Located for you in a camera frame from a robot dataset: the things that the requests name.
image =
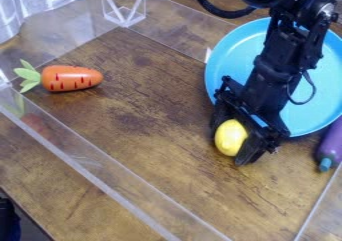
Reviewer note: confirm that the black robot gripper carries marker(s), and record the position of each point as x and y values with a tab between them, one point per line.
254	103

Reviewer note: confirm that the yellow toy lemon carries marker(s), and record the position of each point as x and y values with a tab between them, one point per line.
230	136

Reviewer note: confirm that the blue round tray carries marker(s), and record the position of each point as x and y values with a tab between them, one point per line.
231	59

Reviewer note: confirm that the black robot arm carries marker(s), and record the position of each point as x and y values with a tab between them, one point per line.
292	50

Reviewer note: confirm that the purple toy eggplant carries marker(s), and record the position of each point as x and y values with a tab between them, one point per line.
328	155

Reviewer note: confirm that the orange toy carrot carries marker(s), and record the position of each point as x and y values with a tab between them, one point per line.
57	78

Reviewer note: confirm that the clear acrylic corner bracket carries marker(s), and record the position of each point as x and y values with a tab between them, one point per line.
120	15

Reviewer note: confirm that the clear acrylic enclosure wall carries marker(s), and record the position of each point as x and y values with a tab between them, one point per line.
112	163

